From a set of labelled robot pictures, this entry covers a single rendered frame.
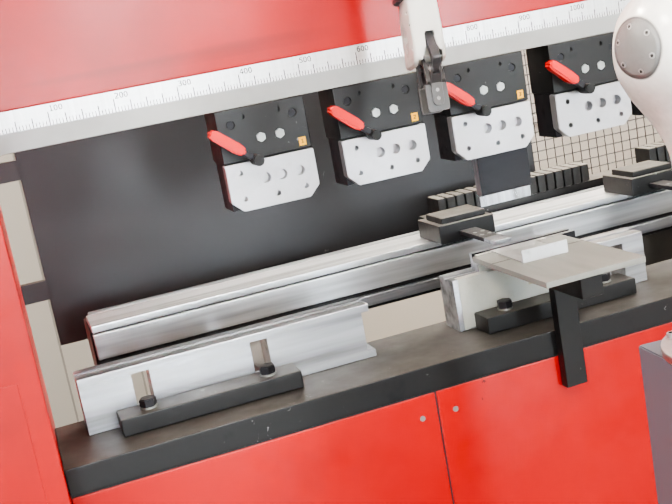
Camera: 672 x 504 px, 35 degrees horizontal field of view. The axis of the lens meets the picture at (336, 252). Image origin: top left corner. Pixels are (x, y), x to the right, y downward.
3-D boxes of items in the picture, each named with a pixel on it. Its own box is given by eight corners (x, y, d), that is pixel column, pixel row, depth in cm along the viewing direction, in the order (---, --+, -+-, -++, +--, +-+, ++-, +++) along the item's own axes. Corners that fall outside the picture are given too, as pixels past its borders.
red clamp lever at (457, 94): (447, 79, 176) (494, 108, 179) (437, 79, 179) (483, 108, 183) (442, 89, 176) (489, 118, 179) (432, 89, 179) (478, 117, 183)
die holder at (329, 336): (89, 436, 171) (75, 380, 169) (85, 425, 177) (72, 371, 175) (377, 355, 185) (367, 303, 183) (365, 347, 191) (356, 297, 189)
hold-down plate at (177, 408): (124, 438, 167) (120, 420, 167) (120, 427, 172) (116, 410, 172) (304, 387, 176) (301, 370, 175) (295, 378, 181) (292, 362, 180)
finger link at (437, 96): (421, 67, 157) (428, 112, 157) (424, 64, 154) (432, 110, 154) (442, 63, 157) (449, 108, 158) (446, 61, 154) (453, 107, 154)
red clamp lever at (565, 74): (554, 57, 181) (597, 86, 185) (542, 58, 185) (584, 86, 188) (549, 67, 181) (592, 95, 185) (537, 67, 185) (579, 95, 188)
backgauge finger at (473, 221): (475, 257, 195) (470, 230, 194) (419, 237, 220) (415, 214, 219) (532, 242, 199) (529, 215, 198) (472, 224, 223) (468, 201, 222)
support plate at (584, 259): (547, 289, 165) (546, 282, 165) (472, 262, 190) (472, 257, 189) (646, 261, 170) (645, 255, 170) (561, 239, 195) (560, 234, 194)
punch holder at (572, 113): (560, 139, 188) (548, 45, 185) (537, 136, 196) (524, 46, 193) (633, 122, 193) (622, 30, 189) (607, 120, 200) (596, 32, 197)
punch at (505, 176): (483, 207, 189) (475, 155, 187) (478, 206, 191) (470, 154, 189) (533, 195, 192) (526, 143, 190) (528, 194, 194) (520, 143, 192)
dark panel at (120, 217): (61, 345, 220) (9, 135, 211) (60, 343, 222) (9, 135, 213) (543, 223, 252) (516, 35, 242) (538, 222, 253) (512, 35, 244)
